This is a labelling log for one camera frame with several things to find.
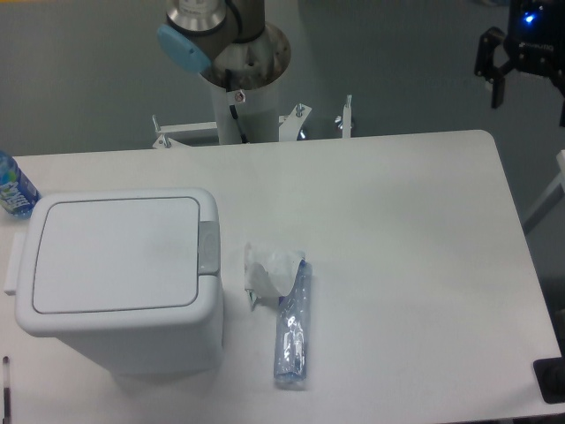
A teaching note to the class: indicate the white plastic trash can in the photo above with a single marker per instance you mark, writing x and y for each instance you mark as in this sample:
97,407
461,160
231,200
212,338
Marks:
140,342

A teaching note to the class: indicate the crushed clear plastic bottle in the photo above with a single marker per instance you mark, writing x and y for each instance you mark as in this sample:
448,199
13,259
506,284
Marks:
293,329

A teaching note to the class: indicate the grey lid push button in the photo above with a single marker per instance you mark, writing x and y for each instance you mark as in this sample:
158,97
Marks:
209,248

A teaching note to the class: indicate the black table clamp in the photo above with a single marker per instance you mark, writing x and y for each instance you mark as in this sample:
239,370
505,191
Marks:
550,376

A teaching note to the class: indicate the crumpled white plastic wrapper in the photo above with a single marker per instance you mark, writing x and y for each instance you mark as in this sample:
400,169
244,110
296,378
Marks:
269,271

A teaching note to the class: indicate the blue labelled water bottle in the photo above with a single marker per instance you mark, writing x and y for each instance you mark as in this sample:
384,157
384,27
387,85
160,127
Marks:
18,194

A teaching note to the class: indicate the white trash can lid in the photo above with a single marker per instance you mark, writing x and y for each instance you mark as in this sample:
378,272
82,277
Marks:
115,255

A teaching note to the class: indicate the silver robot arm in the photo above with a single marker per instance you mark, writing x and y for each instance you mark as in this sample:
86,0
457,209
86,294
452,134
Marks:
214,25

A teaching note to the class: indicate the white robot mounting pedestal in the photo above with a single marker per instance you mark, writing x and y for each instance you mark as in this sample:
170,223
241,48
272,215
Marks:
251,106

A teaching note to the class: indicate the white frame at right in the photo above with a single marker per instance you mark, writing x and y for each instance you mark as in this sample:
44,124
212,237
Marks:
549,198

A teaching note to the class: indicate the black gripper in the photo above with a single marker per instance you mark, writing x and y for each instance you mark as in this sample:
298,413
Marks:
534,44

